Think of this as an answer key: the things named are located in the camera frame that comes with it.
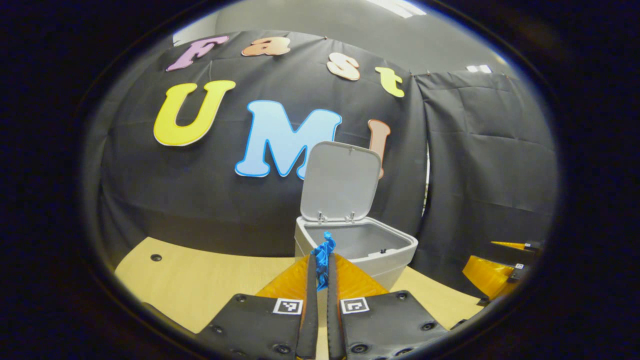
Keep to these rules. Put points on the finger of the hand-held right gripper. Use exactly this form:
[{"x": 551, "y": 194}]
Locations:
[
  {"x": 532, "y": 245},
  {"x": 490, "y": 277}
]

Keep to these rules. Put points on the blue paper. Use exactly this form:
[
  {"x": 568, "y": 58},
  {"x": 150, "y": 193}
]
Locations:
[{"x": 322, "y": 260}]

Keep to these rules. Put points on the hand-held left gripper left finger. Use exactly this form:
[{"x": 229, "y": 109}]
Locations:
[{"x": 311, "y": 325}]

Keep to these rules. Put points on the wooden desktop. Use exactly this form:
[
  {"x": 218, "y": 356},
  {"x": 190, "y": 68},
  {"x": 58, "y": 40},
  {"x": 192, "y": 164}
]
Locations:
[{"x": 200, "y": 290}]

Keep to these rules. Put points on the small ceiling light panel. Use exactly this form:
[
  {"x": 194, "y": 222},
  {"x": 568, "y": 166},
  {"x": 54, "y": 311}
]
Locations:
[{"x": 479, "y": 68}]

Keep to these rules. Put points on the white desktop garbage bin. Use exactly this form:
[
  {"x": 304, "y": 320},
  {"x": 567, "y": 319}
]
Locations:
[{"x": 340, "y": 180}]

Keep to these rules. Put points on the black backdrop cloth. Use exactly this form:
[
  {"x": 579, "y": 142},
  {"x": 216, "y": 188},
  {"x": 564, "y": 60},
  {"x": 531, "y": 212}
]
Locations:
[{"x": 175, "y": 200}]

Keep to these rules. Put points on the long ceiling light panel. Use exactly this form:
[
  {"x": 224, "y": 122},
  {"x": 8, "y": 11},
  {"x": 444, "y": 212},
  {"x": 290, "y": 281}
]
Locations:
[{"x": 397, "y": 7}]

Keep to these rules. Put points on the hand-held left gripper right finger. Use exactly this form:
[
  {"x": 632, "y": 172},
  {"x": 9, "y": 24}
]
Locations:
[{"x": 334, "y": 330}]

